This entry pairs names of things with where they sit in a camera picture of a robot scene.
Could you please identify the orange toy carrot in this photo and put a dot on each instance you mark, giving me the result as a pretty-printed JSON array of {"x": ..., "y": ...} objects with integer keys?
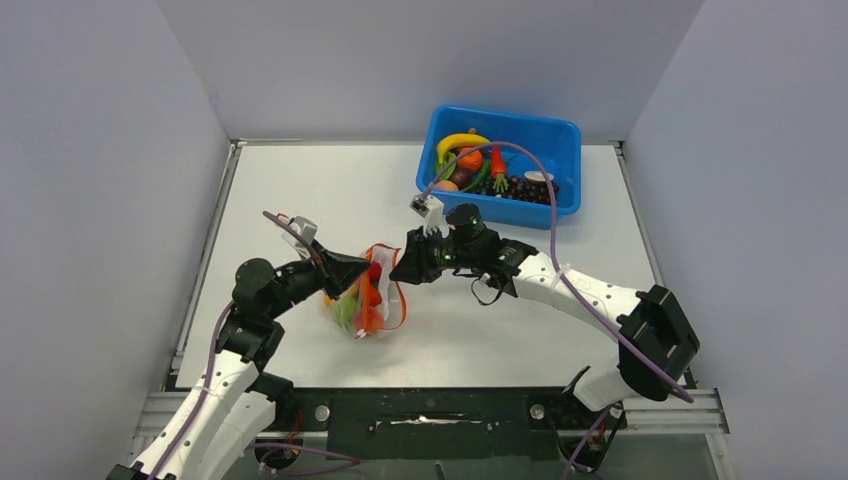
[{"x": 498, "y": 171}]

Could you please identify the green toy chili pepper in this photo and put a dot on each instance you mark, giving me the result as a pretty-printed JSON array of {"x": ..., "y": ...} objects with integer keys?
[{"x": 479, "y": 178}]

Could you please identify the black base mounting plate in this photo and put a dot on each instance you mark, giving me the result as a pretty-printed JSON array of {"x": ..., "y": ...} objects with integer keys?
[{"x": 537, "y": 423}]

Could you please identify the dark toy grapes bunch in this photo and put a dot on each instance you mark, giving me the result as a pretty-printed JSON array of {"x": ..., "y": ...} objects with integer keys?
[{"x": 516, "y": 188}]

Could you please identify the yellow toy banana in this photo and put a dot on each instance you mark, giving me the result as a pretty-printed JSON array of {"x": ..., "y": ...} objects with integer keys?
[{"x": 457, "y": 140}]

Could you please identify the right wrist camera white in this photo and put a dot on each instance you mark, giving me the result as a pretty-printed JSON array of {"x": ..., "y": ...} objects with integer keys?
[{"x": 431, "y": 211}]

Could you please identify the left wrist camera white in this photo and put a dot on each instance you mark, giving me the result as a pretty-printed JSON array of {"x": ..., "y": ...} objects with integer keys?
[{"x": 303, "y": 227}]

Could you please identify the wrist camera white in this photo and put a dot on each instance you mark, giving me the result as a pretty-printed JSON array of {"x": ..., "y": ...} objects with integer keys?
[
  {"x": 303, "y": 227},
  {"x": 431, "y": 211}
]

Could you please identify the brown white toy mushroom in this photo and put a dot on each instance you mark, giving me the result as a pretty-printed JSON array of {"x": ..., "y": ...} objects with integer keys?
[{"x": 538, "y": 177}]

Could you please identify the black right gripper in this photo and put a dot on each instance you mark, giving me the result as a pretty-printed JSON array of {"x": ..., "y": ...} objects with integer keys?
[{"x": 416, "y": 266}]

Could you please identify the orange toy tangerine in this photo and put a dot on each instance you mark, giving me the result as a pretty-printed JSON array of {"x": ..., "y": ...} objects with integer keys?
[{"x": 470, "y": 160}]

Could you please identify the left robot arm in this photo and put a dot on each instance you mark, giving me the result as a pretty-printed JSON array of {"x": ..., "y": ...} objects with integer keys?
[{"x": 235, "y": 398}]

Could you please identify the green toy lime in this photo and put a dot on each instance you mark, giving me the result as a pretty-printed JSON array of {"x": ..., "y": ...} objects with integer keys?
[{"x": 343, "y": 310}]

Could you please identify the purple toy onion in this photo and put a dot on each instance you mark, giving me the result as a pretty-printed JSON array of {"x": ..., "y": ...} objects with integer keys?
[{"x": 461, "y": 178}]

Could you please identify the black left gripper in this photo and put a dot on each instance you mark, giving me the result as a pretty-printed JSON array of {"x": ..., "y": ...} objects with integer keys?
[{"x": 343, "y": 270}]

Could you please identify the toy peach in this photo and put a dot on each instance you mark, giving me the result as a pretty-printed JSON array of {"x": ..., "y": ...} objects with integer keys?
[{"x": 367, "y": 321}]

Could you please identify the red toy apple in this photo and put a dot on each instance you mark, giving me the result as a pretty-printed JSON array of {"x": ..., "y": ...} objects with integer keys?
[{"x": 375, "y": 272}]

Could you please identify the green toy leaf vegetable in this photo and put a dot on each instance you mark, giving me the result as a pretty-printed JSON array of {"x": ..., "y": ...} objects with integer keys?
[{"x": 447, "y": 167}]

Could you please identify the blue plastic bin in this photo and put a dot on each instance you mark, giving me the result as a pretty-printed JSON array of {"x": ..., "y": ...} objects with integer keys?
[{"x": 555, "y": 143}]

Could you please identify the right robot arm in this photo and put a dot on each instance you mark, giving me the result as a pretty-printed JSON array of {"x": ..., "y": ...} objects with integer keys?
[{"x": 654, "y": 340}]

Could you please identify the clear zip top bag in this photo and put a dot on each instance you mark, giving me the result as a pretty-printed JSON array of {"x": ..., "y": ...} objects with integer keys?
[{"x": 394, "y": 306}]

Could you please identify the red toy chili pepper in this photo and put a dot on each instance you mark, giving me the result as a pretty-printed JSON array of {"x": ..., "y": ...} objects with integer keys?
[{"x": 372, "y": 296}]

